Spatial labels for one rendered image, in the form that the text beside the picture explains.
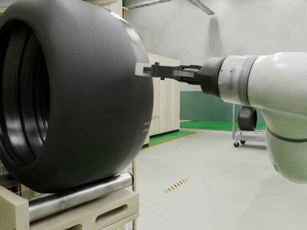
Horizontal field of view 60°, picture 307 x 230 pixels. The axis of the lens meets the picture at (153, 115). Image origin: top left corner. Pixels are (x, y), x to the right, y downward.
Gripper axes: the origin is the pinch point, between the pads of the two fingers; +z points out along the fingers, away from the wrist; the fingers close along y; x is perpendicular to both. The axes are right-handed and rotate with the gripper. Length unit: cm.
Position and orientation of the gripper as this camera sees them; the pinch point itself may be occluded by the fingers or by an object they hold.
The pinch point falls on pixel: (147, 70)
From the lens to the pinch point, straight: 64.0
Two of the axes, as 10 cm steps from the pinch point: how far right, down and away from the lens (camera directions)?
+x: -1.1, 9.8, 1.6
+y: -6.5, 0.5, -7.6
